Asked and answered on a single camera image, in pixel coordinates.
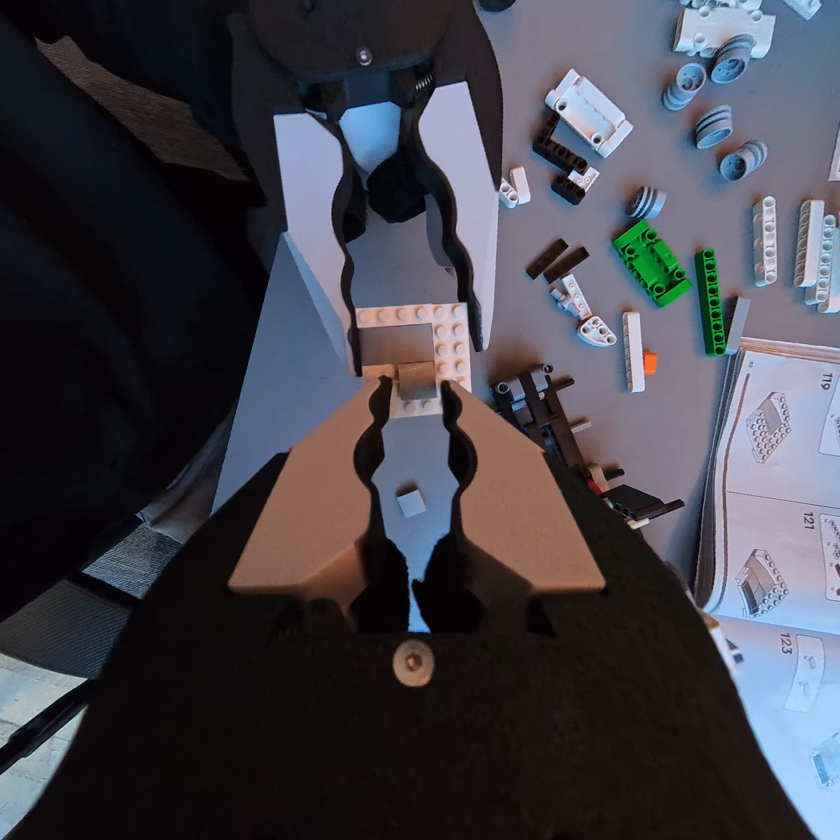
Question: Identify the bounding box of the white narrow toy plate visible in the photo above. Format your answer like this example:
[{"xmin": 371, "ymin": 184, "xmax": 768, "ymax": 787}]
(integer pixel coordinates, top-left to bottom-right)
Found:
[{"xmin": 558, "ymin": 274, "xmax": 595, "ymax": 322}]

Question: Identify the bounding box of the white toy brick plate assembly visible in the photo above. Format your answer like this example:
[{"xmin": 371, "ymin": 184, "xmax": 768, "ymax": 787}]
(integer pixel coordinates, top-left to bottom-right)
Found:
[{"xmin": 356, "ymin": 303, "xmax": 475, "ymax": 421}]

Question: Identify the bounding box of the white toy beam frame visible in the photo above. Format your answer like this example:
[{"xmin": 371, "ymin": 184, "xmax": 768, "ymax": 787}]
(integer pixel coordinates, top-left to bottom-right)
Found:
[{"xmin": 672, "ymin": 0, "xmax": 777, "ymax": 56}]

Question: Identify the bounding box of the building instruction booklet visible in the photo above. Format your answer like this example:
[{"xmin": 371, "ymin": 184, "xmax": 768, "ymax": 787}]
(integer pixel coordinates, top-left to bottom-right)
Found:
[{"xmin": 694, "ymin": 338, "xmax": 840, "ymax": 840}]

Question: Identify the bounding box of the white holed toy beam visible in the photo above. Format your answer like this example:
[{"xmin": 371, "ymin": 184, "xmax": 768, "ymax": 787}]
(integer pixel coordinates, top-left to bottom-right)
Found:
[
  {"xmin": 806, "ymin": 213, "xmax": 840, "ymax": 312},
  {"xmin": 622, "ymin": 311, "xmax": 648, "ymax": 394},
  {"xmin": 752, "ymin": 196, "xmax": 779, "ymax": 287},
  {"xmin": 794, "ymin": 199, "xmax": 825, "ymax": 288}
]

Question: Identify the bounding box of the black angled toy beam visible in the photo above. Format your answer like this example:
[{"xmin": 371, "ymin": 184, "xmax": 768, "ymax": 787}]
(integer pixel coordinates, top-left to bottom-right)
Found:
[{"xmin": 532, "ymin": 112, "xmax": 592, "ymax": 206}]

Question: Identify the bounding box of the short white toy beam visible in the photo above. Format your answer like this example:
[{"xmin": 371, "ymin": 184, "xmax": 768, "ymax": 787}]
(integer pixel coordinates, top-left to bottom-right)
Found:
[{"xmin": 499, "ymin": 166, "xmax": 532, "ymax": 210}]

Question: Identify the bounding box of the grey fabric office chair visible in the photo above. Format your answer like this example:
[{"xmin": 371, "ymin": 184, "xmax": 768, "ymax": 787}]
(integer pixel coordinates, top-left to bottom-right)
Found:
[{"xmin": 0, "ymin": 518, "xmax": 221, "ymax": 680}]

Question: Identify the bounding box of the grey toy brick plate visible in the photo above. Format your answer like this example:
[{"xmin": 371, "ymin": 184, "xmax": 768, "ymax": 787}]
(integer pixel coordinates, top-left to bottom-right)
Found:
[{"xmin": 722, "ymin": 297, "xmax": 751, "ymax": 353}]

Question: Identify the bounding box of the black narrow toy plate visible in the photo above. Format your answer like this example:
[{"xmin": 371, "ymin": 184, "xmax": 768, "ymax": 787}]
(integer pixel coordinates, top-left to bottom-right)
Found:
[
  {"xmin": 543, "ymin": 247, "xmax": 590, "ymax": 284},
  {"xmin": 525, "ymin": 238, "xmax": 569, "ymax": 277}
]

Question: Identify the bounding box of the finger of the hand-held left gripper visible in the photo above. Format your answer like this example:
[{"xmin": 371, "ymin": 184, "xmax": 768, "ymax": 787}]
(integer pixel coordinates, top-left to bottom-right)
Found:
[
  {"xmin": 273, "ymin": 112, "xmax": 366, "ymax": 379},
  {"xmin": 420, "ymin": 80, "xmax": 505, "ymax": 353}
]

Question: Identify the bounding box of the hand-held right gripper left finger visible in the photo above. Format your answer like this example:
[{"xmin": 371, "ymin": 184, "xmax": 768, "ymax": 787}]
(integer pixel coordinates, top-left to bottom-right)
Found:
[{"xmin": 227, "ymin": 378, "xmax": 391, "ymax": 634}]

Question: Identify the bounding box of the green toy brick plate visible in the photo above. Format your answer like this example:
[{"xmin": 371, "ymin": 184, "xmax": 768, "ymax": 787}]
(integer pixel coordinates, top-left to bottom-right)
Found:
[{"xmin": 612, "ymin": 219, "xmax": 694, "ymax": 308}]

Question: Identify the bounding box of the green holed toy beam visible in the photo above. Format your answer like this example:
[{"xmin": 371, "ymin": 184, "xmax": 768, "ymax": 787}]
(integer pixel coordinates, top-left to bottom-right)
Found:
[{"xmin": 695, "ymin": 248, "xmax": 733, "ymax": 357}]

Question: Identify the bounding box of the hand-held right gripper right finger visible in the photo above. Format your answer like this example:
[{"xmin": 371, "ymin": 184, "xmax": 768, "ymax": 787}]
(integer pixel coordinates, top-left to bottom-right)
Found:
[{"xmin": 438, "ymin": 381, "xmax": 606, "ymax": 634}]

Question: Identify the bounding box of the toy truck chassis model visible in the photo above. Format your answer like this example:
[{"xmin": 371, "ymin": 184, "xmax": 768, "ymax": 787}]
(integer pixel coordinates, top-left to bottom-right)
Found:
[{"xmin": 489, "ymin": 361, "xmax": 686, "ymax": 531}]

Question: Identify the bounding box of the white toy brick panel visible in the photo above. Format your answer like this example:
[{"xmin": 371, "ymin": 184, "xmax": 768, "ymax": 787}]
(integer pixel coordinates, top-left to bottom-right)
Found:
[{"xmin": 545, "ymin": 68, "xmax": 635, "ymax": 159}]

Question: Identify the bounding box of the grey toy wheel hub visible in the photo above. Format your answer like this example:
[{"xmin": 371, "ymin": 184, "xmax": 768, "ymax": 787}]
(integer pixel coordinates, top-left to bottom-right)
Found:
[
  {"xmin": 626, "ymin": 186, "xmax": 668, "ymax": 221},
  {"xmin": 661, "ymin": 62, "xmax": 709, "ymax": 112},
  {"xmin": 718, "ymin": 140, "xmax": 769, "ymax": 184},
  {"xmin": 696, "ymin": 105, "xmax": 736, "ymax": 151},
  {"xmin": 710, "ymin": 33, "xmax": 757, "ymax": 86}
]

